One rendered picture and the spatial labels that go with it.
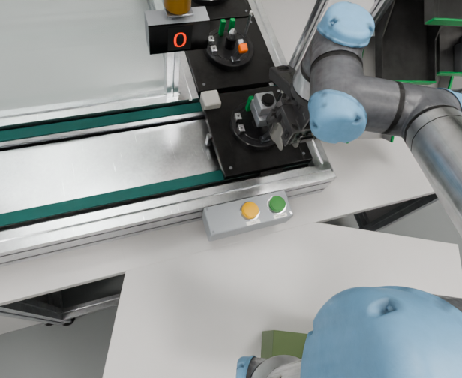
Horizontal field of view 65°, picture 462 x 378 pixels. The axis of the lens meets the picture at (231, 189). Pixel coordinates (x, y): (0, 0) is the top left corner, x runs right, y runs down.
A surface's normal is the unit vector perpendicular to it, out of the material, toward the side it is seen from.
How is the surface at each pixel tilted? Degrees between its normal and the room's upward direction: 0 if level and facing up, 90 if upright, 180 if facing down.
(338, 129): 90
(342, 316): 85
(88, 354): 0
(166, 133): 0
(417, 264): 0
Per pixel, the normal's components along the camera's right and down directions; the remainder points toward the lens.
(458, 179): -0.83, -0.45
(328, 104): -0.56, -0.36
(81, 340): 0.17, -0.38
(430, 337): 0.11, -0.77
